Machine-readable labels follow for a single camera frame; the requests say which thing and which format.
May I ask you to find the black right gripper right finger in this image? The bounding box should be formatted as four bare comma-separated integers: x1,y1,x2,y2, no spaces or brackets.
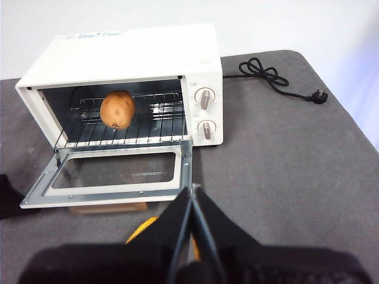
192,186,372,284

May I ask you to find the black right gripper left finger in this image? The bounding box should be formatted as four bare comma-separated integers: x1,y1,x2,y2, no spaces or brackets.
17,186,193,284

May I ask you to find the glass oven door with handle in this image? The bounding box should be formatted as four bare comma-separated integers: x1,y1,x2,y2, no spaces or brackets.
20,140,193,216

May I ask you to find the brown potato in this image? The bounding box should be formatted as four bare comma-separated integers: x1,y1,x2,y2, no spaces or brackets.
99,90,136,130

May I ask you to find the beige oven knob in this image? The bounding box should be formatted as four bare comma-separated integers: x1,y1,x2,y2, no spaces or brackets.
194,88,217,111
197,120,217,140

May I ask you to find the white Toshiba toaster oven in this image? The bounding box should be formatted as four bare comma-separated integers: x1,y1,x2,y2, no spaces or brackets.
15,22,223,148

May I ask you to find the bumpy yellow toy vegetable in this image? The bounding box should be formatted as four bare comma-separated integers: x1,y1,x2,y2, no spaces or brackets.
124,215,202,263

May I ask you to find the metal wire oven rack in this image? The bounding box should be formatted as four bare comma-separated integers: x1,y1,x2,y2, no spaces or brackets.
54,92,189,149

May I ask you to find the black oven power cord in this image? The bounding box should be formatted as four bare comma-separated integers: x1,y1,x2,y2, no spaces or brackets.
222,57,329,106

